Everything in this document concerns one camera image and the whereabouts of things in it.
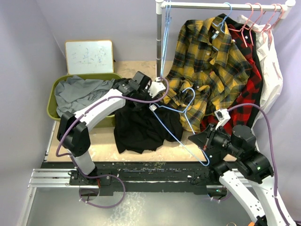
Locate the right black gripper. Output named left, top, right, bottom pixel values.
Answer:
left=188, top=121, right=241, bottom=157

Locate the aluminium extrusion frame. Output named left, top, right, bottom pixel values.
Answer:
left=28, top=169, right=70, bottom=188

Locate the white shirt on rack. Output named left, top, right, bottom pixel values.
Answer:
left=236, top=14, right=284, bottom=121

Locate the red black plaid shirt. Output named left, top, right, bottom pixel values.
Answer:
left=191, top=15, right=262, bottom=131

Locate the pink hanger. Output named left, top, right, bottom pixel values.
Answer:
left=262, top=3, right=284, bottom=42
left=249, top=2, right=264, bottom=33
left=239, top=2, right=256, bottom=48

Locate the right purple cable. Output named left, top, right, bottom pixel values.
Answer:
left=210, top=103, right=292, bottom=226

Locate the black t-shirt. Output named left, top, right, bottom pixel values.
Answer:
left=114, top=101, right=182, bottom=154

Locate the green plastic laundry bin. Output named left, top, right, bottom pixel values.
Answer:
left=47, top=73, right=122, bottom=128

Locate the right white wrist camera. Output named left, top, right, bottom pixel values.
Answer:
left=214, top=109, right=230, bottom=130

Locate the grey shirt in bin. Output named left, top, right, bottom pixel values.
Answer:
left=55, top=75, right=115, bottom=117

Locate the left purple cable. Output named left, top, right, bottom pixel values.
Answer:
left=55, top=77, right=169, bottom=209

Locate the white metal clothes rack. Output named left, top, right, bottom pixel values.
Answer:
left=156, top=0, right=296, bottom=77

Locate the blue hanger holding plaid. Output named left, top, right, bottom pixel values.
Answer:
left=212, top=2, right=233, bottom=33

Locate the blue wire hangers bunch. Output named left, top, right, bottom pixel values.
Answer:
left=160, top=0, right=172, bottom=77

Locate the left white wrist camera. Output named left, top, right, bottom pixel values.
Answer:
left=148, top=81, right=166, bottom=98

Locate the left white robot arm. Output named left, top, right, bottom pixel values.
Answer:
left=56, top=71, right=152, bottom=185

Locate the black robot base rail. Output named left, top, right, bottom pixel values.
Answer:
left=40, top=160, right=238, bottom=197

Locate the small whiteboard yellow frame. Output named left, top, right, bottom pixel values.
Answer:
left=64, top=40, right=114, bottom=75

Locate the purple cable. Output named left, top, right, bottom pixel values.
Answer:
left=210, top=103, right=292, bottom=226
left=55, top=77, right=169, bottom=209

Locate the light blue wire hanger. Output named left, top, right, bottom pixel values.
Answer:
left=149, top=88, right=210, bottom=167

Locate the pink hanger right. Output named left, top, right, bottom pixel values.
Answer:
left=262, top=3, right=284, bottom=42

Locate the yellow plaid shirt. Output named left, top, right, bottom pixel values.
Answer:
left=163, top=16, right=252, bottom=132

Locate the pink hanger middle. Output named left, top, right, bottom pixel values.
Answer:
left=249, top=2, right=264, bottom=33

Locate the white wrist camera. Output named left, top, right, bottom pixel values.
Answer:
left=148, top=81, right=166, bottom=98
left=214, top=109, right=230, bottom=130

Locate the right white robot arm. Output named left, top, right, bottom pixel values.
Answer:
left=188, top=124, right=298, bottom=226

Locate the pink hanger left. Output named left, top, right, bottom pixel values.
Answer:
left=239, top=2, right=256, bottom=48

